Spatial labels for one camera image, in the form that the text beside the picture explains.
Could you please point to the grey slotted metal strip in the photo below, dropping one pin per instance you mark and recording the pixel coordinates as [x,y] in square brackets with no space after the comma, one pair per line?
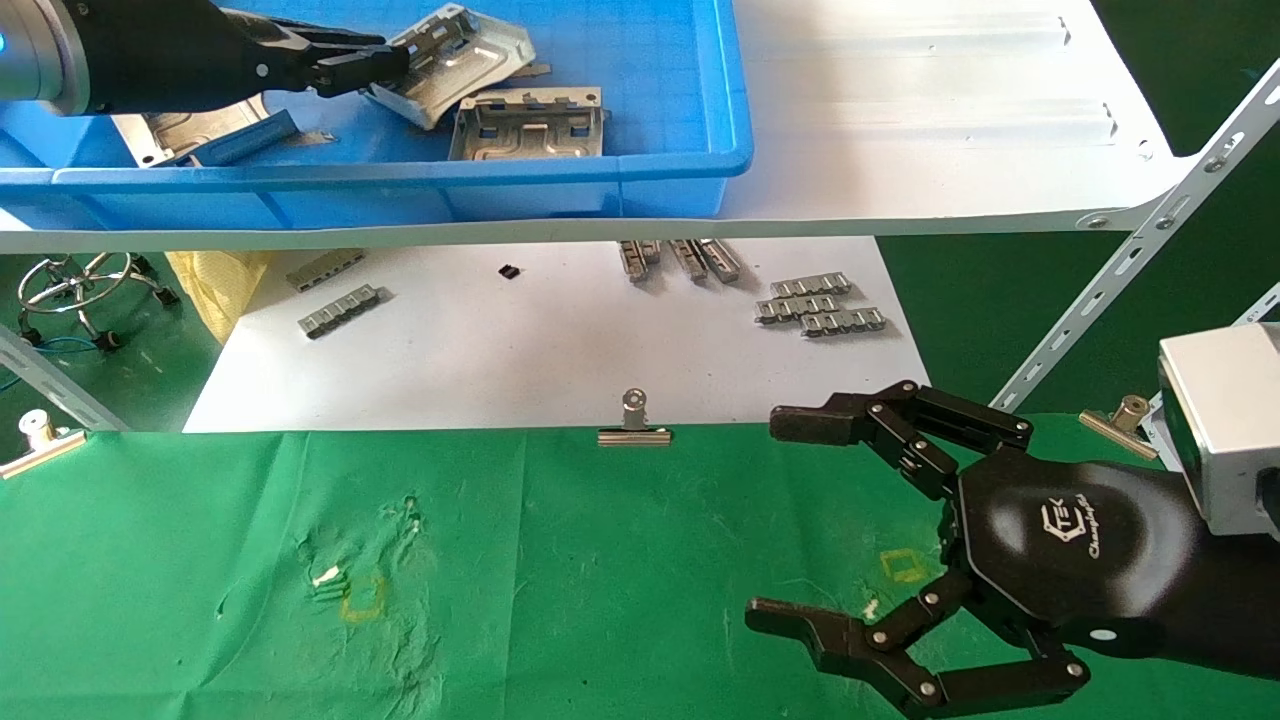
[325,270]
[722,260]
[688,260]
[810,286]
[797,308]
[340,310]
[843,322]
[638,260]

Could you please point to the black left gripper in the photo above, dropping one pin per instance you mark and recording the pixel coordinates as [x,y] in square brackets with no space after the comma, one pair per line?
[170,50]

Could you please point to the green table cloth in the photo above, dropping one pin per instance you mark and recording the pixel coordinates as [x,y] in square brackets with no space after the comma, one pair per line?
[600,560]

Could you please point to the white metal shelf board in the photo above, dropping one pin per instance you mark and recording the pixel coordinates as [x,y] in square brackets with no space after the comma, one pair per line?
[900,150]

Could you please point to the stamped sheet metal bracket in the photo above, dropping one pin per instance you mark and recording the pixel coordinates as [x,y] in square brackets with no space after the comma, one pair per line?
[190,125]
[470,70]
[530,135]

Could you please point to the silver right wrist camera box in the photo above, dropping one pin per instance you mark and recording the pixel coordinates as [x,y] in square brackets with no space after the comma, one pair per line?
[1230,430]

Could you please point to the blue plastic bin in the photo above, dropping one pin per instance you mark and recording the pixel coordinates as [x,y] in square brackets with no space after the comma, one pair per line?
[600,190]

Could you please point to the brown tape strip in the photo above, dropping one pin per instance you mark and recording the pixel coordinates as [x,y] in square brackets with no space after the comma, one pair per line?
[315,136]
[537,70]

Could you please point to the silver binder clip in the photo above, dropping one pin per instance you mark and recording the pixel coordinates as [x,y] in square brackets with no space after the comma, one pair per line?
[1130,410]
[635,435]
[40,432]

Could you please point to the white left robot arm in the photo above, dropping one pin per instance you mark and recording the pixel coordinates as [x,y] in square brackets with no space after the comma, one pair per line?
[35,50]

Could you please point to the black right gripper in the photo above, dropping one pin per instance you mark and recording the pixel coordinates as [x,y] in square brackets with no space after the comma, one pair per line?
[1060,550]

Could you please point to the yellow plastic bag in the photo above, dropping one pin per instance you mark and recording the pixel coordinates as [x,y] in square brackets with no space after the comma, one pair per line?
[215,290]

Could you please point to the perforated grey shelf post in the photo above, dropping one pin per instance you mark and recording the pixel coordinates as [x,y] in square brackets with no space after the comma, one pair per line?
[50,385]
[1130,255]

